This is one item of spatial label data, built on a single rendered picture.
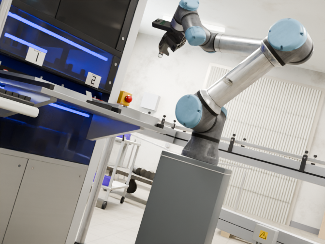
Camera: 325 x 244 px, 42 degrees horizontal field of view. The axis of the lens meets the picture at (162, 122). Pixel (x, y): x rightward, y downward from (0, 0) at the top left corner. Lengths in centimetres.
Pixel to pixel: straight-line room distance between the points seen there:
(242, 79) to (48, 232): 124
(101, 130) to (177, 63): 787
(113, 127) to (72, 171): 32
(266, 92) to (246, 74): 794
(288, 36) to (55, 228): 143
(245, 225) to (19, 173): 128
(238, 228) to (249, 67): 127
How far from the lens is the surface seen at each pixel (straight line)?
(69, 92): 176
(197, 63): 981
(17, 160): 200
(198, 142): 165
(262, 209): 928
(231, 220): 258
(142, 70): 1009
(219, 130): 168
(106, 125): 210
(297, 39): 147
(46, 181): 211
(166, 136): 278
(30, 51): 195
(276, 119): 934
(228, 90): 152
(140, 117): 188
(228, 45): 173
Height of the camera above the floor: 80
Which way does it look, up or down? 3 degrees up
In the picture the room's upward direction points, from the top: 16 degrees clockwise
